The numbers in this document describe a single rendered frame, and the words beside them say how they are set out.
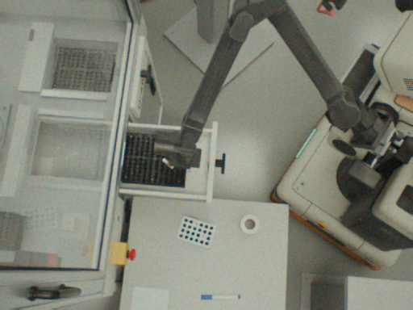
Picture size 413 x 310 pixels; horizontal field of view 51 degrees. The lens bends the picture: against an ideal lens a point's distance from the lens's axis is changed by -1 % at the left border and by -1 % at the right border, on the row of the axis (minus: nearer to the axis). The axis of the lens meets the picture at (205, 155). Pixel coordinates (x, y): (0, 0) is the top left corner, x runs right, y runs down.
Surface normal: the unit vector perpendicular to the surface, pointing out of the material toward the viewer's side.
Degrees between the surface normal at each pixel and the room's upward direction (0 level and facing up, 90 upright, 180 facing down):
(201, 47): 5
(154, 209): 0
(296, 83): 0
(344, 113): 55
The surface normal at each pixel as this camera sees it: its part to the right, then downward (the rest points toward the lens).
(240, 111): 0.00, -0.25
